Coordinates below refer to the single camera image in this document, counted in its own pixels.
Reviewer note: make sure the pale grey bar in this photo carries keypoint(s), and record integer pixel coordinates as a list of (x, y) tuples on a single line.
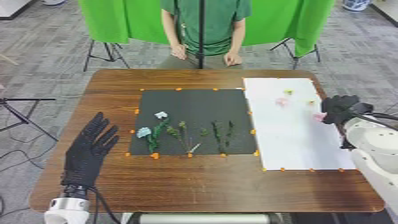
[(201, 218)]

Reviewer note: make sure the dark mat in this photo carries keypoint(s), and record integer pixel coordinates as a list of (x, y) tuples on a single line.
[(195, 106)]

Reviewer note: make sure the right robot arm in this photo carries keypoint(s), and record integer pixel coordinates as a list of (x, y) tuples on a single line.
[(375, 146)]

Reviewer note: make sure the blue flower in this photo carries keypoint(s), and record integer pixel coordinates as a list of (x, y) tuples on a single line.
[(144, 132)]

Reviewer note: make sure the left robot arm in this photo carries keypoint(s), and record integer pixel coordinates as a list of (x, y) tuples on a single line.
[(66, 206)]

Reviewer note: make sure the black cloth stand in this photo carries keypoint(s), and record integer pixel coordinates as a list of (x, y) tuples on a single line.
[(108, 53), (295, 53)]

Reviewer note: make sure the black tripod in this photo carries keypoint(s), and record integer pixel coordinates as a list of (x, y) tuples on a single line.
[(23, 115)]

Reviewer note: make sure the person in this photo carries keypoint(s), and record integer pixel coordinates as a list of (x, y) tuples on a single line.
[(220, 20)]

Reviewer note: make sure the white sheet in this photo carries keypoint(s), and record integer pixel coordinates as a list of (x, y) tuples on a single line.
[(284, 133)]

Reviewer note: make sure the yellow flower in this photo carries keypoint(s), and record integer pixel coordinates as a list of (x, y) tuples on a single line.
[(288, 91)]

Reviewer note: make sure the blue and white vase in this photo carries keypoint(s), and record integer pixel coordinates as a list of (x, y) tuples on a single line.
[(355, 4)]

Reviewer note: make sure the pink flower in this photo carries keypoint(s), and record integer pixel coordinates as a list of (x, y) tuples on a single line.
[(281, 101)]

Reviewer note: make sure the white flower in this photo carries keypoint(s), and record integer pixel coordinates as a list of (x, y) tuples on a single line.
[(160, 115)]

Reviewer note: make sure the black stand pole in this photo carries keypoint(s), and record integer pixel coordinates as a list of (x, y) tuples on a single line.
[(201, 33)]

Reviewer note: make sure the green sprig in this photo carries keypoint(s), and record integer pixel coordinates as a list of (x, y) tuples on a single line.
[(179, 133), (204, 132), (217, 136), (229, 130)]

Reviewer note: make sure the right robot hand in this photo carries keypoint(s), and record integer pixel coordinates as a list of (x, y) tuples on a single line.
[(338, 108)]

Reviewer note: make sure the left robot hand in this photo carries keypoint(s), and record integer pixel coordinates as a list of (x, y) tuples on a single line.
[(85, 156)]

